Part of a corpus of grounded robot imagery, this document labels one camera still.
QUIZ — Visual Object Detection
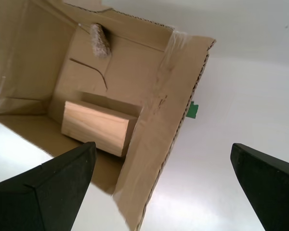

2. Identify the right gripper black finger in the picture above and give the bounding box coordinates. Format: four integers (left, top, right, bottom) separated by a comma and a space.
0, 141, 97, 231
229, 143, 289, 231

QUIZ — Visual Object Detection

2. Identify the light wooden block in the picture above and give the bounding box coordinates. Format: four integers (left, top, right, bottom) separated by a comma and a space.
61, 92, 141, 157

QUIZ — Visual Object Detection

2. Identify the brown cardboard box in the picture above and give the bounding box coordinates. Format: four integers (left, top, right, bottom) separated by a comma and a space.
0, 0, 217, 231

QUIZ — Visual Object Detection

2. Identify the pinkish speckled granite rock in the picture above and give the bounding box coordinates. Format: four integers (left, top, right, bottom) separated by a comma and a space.
90, 23, 112, 59

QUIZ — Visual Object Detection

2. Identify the green tape piece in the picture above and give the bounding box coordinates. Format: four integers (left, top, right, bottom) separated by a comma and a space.
186, 101, 199, 119

